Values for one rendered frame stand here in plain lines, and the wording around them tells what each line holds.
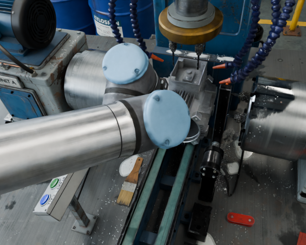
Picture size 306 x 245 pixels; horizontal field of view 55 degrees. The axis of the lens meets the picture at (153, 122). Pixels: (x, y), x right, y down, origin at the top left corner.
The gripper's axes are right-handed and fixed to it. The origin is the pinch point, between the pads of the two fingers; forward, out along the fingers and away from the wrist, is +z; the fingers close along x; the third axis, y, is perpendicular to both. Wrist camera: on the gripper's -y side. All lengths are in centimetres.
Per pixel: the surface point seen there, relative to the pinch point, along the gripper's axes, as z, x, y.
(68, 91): 0.9, 33.0, 1.4
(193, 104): 3.5, -10.0, 5.5
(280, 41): 202, -54, 133
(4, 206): 8, 49, -43
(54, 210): -17.1, 15.7, -33.4
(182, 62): 5.1, -3.0, 19.6
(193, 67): 8.0, -6.5, 19.4
